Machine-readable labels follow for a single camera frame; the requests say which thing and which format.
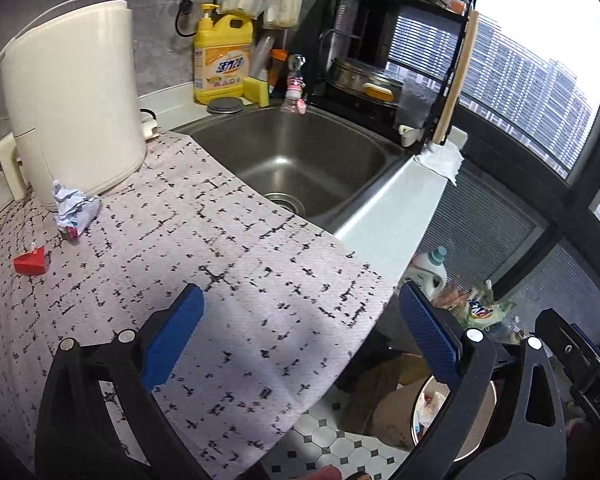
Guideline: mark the cardboard box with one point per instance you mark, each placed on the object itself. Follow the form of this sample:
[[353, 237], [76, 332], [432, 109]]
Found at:
[[380, 400]]

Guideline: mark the grey sink strainer lid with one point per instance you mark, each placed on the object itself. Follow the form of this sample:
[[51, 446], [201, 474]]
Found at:
[[225, 106]]

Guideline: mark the yellow dish detergent bottle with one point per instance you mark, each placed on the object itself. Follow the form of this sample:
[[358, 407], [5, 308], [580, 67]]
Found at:
[[222, 60]]

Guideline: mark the stainless steel sink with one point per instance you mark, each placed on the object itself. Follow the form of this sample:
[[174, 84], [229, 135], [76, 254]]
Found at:
[[290, 160]]

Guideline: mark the yellow sponge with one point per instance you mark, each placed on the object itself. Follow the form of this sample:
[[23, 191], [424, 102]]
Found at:
[[256, 91]]

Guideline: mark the white laundry detergent bottle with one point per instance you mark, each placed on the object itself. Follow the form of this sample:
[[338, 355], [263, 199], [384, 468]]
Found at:
[[430, 275]]

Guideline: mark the white cloth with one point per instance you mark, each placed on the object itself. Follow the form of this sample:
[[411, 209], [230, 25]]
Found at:
[[442, 160]]

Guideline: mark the orange cap container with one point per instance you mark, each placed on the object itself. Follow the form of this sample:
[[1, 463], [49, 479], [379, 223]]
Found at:
[[278, 62]]

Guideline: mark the window frame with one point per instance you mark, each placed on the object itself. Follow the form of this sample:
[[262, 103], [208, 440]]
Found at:
[[570, 195]]

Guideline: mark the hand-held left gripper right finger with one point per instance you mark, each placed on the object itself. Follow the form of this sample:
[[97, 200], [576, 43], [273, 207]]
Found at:
[[427, 332]]

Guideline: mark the black dish rack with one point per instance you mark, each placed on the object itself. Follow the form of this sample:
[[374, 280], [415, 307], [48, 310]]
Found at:
[[370, 25]]

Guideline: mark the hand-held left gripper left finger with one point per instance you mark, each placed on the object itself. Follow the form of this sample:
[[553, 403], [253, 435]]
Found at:
[[175, 335]]

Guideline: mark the crumpled silver paper ball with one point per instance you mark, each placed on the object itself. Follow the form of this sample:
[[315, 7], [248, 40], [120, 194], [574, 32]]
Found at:
[[75, 210]]

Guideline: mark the red wrapper scrap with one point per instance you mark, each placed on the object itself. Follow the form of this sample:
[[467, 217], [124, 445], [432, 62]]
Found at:
[[30, 262]]

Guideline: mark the round trash bin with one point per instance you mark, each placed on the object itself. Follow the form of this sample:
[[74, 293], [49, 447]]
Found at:
[[482, 425]]

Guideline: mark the faucet with pink nozzle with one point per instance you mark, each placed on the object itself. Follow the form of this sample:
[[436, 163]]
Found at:
[[294, 90]]

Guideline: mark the clear plastic container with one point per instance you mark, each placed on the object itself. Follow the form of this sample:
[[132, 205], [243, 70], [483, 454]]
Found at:
[[416, 105]]

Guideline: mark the patterned table mat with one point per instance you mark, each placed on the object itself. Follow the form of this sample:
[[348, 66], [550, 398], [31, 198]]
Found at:
[[180, 260]]

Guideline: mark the cream air fryer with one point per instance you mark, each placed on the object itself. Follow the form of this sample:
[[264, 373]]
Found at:
[[75, 100]]

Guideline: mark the metal steamer pot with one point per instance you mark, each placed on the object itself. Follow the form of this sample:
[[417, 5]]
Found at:
[[360, 74]]

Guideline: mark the wooden cutting board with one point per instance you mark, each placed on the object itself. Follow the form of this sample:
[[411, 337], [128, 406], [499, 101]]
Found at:
[[457, 75]]

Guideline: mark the colourful refill pouch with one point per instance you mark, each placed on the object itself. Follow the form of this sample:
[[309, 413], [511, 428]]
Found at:
[[485, 310]]

